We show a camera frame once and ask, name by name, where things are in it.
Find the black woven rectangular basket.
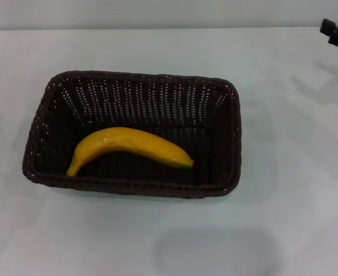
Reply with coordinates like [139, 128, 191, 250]
[22, 70, 241, 200]

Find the yellow banana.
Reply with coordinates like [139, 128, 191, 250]
[66, 126, 195, 177]

